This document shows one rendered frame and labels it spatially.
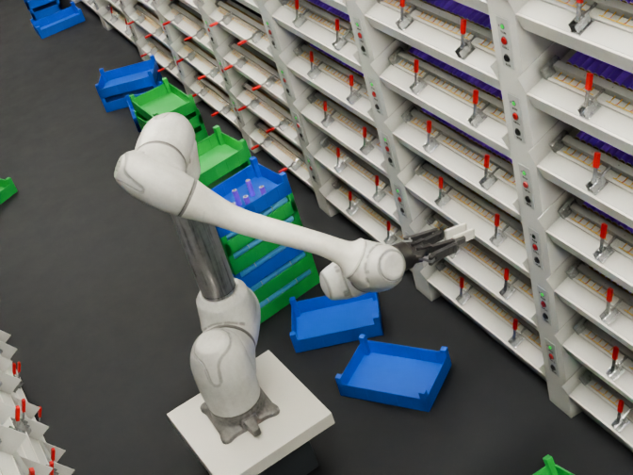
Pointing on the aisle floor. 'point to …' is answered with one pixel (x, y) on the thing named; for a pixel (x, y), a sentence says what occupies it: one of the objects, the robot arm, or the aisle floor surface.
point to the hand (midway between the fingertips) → (460, 234)
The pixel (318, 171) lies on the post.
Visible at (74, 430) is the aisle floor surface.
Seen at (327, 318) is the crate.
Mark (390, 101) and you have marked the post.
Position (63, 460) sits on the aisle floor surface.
